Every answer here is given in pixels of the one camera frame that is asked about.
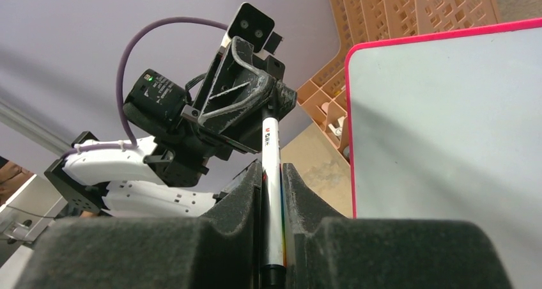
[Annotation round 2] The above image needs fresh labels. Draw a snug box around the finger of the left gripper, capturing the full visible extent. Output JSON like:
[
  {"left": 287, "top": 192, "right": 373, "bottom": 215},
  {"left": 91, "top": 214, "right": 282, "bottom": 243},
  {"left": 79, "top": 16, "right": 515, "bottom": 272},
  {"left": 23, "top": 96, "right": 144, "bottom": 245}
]
[{"left": 197, "top": 47, "right": 276, "bottom": 132}]

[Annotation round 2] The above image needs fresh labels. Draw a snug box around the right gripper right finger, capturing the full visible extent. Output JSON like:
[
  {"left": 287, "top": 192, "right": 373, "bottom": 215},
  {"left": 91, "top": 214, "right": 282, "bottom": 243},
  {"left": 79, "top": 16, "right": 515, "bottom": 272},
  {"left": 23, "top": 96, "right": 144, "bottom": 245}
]
[{"left": 283, "top": 163, "right": 512, "bottom": 288}]

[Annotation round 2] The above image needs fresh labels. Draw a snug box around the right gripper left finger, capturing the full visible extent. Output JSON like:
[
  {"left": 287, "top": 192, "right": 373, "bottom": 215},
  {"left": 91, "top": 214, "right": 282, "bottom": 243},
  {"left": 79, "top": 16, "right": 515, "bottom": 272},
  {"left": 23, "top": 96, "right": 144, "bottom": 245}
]
[{"left": 17, "top": 162, "right": 262, "bottom": 288}]

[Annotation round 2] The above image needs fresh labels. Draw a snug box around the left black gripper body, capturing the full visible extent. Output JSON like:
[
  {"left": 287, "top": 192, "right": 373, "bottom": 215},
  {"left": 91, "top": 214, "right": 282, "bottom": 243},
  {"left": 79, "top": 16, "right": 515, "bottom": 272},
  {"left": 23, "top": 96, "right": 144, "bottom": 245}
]
[{"left": 182, "top": 54, "right": 297, "bottom": 154}]

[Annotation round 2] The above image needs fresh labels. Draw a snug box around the white whiteboard marker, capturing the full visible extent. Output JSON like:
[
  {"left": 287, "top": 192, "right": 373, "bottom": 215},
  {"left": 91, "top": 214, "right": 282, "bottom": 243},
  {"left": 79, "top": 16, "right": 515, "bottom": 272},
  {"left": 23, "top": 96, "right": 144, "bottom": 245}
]
[{"left": 259, "top": 109, "right": 286, "bottom": 288}]

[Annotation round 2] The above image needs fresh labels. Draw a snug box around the pink-framed whiteboard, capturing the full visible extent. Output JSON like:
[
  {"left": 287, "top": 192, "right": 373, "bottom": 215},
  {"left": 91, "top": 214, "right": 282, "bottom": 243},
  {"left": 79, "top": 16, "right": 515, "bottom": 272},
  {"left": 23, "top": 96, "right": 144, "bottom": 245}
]
[{"left": 345, "top": 18, "right": 541, "bottom": 288}]

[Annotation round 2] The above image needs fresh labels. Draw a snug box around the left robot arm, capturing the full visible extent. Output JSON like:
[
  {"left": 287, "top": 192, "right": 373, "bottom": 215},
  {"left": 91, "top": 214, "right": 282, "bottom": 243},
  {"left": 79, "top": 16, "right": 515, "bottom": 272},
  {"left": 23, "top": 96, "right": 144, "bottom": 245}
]
[{"left": 45, "top": 36, "right": 297, "bottom": 217}]

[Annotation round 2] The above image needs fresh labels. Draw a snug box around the orange plastic file organizer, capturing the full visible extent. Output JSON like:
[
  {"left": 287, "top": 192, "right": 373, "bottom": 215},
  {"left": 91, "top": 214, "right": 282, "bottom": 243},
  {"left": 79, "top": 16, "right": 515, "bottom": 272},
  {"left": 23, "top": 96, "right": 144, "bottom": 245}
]
[{"left": 297, "top": 0, "right": 502, "bottom": 159}]

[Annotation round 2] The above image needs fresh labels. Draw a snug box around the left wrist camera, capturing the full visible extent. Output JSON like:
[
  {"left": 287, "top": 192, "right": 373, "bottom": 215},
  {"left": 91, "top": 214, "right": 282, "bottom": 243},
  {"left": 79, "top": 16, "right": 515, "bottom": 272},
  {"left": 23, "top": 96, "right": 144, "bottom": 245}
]
[{"left": 221, "top": 2, "right": 283, "bottom": 59}]

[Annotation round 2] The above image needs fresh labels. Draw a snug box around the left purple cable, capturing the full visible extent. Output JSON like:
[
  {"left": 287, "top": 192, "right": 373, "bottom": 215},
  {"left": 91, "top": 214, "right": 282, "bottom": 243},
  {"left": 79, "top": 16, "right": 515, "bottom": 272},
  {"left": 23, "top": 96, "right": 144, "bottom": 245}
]
[{"left": 59, "top": 17, "right": 229, "bottom": 161}]

